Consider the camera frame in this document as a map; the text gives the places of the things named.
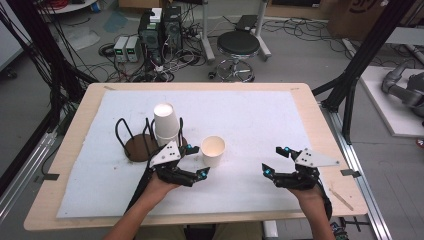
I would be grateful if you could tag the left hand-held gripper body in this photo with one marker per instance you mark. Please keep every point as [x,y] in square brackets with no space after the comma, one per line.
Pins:
[173,173]

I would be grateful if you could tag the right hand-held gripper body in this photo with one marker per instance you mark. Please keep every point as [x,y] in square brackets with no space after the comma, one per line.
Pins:
[300,180]

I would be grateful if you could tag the white paper cup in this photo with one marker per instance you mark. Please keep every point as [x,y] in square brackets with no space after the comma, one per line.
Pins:
[165,120]
[213,156]
[164,140]

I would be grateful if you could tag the person's right hand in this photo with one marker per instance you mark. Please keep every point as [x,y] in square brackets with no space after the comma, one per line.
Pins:
[308,196]

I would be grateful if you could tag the person's left hand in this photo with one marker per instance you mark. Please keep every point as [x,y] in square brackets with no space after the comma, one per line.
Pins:
[158,190]

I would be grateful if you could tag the white table mat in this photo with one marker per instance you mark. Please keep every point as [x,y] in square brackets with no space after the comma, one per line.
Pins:
[253,126]

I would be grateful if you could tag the thin wooden stick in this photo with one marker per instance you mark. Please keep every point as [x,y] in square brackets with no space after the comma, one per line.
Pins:
[342,201]

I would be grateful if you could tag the black tape piece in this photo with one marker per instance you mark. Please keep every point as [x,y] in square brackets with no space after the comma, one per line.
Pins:
[350,173]
[49,177]

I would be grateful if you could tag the white floor board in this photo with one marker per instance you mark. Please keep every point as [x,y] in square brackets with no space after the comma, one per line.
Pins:
[386,110]

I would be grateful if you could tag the grey power supply unit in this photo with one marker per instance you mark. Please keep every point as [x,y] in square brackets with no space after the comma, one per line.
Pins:
[134,49]
[120,49]

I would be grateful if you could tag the black round stool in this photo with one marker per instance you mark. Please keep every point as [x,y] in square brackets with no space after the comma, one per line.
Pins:
[238,43]

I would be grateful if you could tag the white metal stand leg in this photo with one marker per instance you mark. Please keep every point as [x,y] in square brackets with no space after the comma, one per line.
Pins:
[263,33]
[206,33]

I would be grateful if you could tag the black computer tower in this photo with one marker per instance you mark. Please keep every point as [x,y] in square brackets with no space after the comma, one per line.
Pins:
[172,28]
[149,36]

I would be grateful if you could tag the black flat device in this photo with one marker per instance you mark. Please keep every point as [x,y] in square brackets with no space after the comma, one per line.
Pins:
[246,22]

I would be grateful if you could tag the small white box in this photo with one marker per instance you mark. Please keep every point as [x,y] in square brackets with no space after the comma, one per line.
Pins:
[156,15]

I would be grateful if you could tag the large cardboard box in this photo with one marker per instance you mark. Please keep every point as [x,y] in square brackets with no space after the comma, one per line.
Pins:
[360,18]

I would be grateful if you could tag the aluminium rail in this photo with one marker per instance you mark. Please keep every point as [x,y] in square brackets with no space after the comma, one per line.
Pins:
[23,180]
[363,186]

